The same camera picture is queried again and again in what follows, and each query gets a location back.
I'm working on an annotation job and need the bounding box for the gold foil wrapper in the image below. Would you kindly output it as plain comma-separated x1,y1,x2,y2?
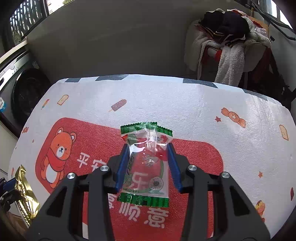
15,165,40,226

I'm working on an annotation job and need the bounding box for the green red snack packet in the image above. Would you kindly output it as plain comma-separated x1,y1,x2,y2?
117,122,173,208

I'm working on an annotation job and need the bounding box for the white cartoon foam mat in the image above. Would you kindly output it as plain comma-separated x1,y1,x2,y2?
9,74,295,240

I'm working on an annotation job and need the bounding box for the grey washing machine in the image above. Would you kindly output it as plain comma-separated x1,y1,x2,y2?
1,50,51,137

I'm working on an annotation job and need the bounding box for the black exercise bike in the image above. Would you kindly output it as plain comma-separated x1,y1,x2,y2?
254,1,295,113

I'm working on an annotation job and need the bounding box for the geometric pattern folded mat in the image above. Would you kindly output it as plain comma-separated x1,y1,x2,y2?
64,74,278,105

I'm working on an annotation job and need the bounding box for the chair piled with clothes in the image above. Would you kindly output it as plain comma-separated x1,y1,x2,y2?
184,9,271,87

